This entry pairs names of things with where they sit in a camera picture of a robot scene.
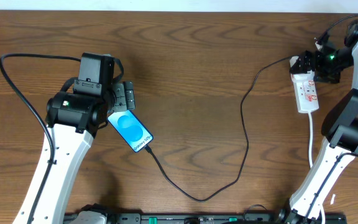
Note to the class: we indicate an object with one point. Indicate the white power strip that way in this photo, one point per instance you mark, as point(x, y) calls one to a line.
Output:
point(305, 91)

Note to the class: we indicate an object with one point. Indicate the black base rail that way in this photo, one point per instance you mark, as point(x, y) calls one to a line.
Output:
point(136, 218)

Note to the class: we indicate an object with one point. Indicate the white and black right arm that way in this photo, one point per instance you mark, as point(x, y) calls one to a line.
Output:
point(339, 146)

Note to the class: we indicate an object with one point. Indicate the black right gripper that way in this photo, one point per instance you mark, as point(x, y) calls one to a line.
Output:
point(305, 62)

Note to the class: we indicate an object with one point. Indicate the blue Samsung Galaxy smartphone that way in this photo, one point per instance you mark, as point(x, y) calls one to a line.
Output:
point(129, 127)

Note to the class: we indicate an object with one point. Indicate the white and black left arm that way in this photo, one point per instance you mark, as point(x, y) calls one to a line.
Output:
point(74, 116)

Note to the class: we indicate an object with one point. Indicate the white paper scrap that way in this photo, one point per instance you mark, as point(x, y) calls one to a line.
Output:
point(332, 199)

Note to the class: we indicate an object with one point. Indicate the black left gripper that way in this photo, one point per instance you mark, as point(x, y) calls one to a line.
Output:
point(128, 95)

